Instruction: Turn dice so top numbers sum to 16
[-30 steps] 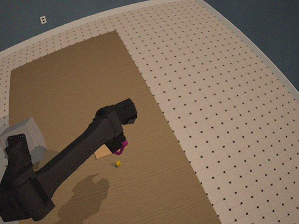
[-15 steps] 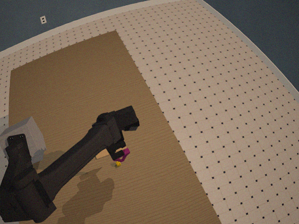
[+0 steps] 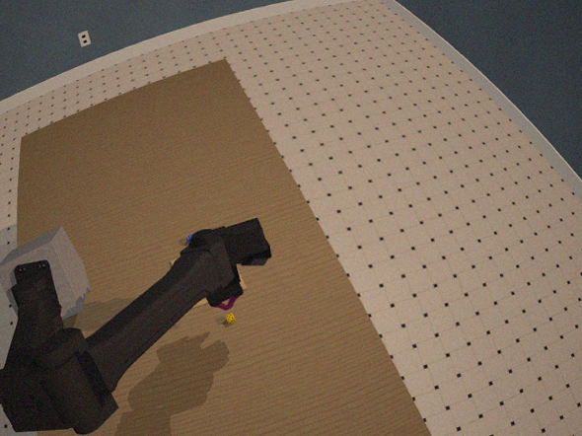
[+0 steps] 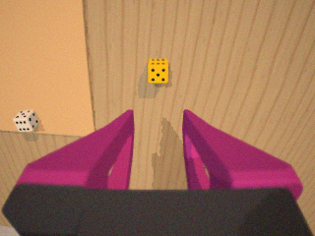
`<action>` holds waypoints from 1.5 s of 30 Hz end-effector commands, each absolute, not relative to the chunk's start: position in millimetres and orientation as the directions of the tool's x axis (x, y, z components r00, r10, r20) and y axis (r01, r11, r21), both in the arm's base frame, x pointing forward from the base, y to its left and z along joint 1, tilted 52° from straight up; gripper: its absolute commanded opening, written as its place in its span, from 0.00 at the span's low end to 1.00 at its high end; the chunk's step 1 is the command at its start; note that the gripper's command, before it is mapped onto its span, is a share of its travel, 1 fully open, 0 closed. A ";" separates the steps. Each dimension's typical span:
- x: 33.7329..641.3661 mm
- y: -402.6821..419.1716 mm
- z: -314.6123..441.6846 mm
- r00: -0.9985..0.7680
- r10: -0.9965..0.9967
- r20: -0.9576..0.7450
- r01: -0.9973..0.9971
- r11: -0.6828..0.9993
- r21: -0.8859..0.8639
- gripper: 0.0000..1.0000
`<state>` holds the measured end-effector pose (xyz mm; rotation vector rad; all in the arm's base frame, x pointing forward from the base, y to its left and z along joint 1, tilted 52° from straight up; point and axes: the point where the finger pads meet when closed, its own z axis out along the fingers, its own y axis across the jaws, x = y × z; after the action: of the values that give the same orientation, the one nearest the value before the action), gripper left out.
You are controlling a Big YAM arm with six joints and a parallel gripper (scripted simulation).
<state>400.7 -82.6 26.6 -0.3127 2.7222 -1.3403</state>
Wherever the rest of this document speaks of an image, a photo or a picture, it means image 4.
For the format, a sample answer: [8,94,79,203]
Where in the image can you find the orange mat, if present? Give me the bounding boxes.
[0,0,95,136]

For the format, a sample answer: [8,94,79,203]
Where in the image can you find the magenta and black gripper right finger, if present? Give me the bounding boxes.
[182,109,303,201]

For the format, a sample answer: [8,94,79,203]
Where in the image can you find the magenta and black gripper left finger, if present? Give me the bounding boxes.
[14,109,135,190]

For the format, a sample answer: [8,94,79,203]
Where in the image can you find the white dice with black pips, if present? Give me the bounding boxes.
[13,110,38,132]

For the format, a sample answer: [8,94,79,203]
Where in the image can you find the yellow die with black pips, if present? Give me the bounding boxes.
[148,59,168,84]

